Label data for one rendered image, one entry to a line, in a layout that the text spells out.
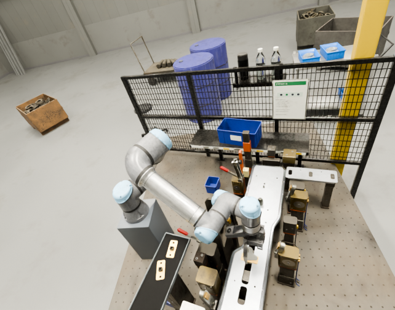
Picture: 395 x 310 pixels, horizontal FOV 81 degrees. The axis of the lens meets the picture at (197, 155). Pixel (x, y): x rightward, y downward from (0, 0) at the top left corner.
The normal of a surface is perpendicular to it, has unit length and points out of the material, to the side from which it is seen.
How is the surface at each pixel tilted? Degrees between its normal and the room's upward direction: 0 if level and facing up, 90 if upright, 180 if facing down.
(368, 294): 0
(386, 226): 0
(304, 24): 90
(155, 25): 90
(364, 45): 90
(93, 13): 90
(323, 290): 0
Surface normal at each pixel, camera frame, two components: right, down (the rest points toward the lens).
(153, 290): -0.22, -0.74
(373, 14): -0.34, 0.67
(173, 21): -0.07, 0.66
